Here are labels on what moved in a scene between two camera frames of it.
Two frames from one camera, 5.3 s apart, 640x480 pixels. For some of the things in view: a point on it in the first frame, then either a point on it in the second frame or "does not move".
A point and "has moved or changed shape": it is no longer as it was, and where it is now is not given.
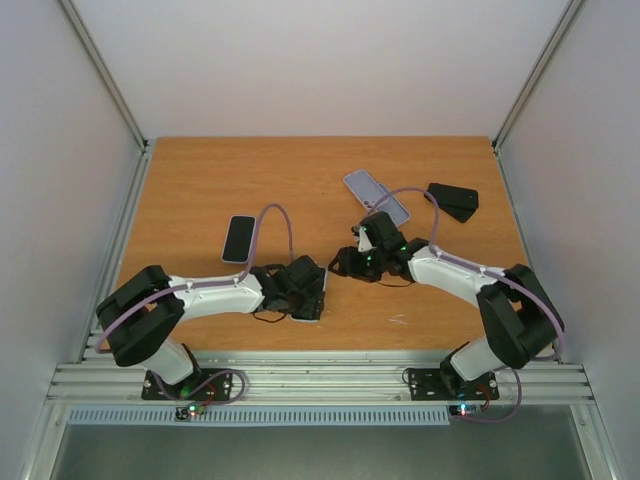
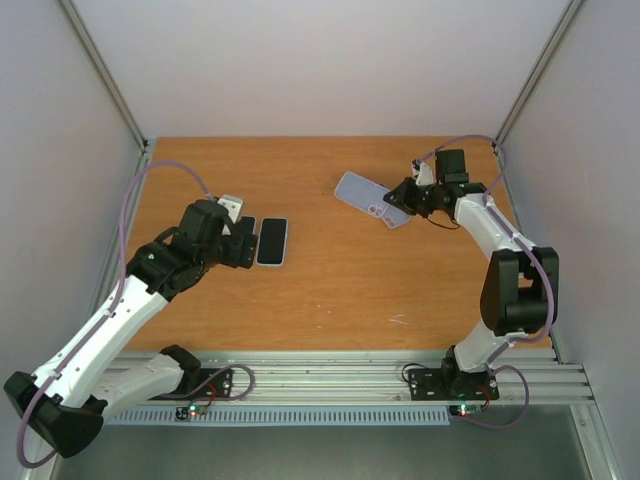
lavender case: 365,188 has moved or changed shape
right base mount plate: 427,384 does not move
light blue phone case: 325,282 → 272,242
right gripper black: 357,261 → 409,195
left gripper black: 312,307 → 235,258
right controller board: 464,409 does not move
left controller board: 184,413 does not move
